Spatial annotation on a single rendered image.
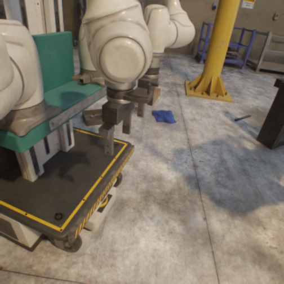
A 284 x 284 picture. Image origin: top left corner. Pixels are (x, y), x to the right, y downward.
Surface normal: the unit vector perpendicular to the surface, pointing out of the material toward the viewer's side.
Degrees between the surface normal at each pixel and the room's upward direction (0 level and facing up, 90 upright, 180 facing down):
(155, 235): 0
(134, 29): 36
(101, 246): 0
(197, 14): 90
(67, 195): 0
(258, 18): 90
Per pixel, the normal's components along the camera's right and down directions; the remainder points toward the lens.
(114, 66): 0.14, 0.67
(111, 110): -0.33, 0.50
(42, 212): 0.09, -0.83
